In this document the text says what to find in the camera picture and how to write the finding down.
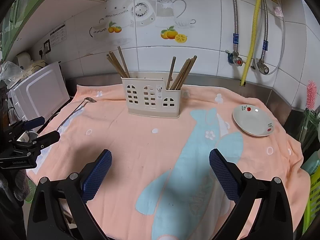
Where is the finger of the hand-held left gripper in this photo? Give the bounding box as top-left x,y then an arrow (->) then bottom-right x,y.
14,130 -> 61,153
6,116 -> 46,134

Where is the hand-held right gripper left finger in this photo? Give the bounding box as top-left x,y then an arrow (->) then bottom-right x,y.
27,149 -> 113,240

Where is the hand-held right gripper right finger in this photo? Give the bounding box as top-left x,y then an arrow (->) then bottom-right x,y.
209,148 -> 293,240

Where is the cream plastic utensil holder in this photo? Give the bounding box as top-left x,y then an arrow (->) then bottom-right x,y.
121,77 -> 181,119

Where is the bunch of wooden chopsticks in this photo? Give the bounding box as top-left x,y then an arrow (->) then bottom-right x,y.
106,46 -> 198,91

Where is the person's left hand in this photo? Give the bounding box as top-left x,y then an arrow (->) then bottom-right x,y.
12,169 -> 31,202

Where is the green cloth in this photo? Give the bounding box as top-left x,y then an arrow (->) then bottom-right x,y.
25,180 -> 34,203

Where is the metal ladle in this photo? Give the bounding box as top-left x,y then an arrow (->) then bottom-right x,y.
56,97 -> 97,132

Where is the clear plastic bag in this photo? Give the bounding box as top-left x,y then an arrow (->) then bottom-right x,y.
0,60 -> 23,85

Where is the peach printed towel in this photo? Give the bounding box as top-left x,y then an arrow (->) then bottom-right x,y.
26,84 -> 304,240

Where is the beige kitchen appliance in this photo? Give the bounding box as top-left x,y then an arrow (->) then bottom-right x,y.
16,52 -> 47,72

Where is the white floral plate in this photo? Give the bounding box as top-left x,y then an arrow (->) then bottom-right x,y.
232,104 -> 275,137

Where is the teal bottle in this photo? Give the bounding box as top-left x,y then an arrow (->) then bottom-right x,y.
301,150 -> 320,175

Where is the lime green plastic basket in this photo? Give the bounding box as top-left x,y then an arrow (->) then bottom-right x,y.
301,172 -> 320,235

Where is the glass jar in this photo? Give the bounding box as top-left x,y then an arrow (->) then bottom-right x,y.
299,109 -> 320,147

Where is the chrome water valve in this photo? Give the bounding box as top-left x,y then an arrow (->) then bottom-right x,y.
251,58 -> 270,75

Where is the water valve with red knob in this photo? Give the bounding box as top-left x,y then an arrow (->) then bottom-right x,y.
225,50 -> 244,67

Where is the pink bottle brush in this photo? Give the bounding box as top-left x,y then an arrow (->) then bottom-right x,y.
306,80 -> 318,111

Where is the clear thin tube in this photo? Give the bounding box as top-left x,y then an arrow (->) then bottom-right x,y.
269,0 -> 286,75

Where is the pink tag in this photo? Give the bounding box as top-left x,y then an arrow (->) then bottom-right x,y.
272,6 -> 285,18

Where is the wall notice sticker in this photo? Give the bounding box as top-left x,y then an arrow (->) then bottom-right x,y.
50,24 -> 68,47

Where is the green wall cabinet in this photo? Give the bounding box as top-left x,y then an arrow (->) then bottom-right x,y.
0,0 -> 108,61

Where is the braided steel hose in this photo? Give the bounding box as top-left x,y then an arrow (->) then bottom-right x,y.
229,0 -> 240,53
260,0 -> 275,62

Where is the teaware and fruit wall decal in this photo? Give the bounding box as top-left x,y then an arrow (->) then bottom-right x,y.
89,0 -> 197,44

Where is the yellow corrugated hose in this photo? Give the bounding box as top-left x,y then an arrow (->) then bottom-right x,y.
239,0 -> 263,88

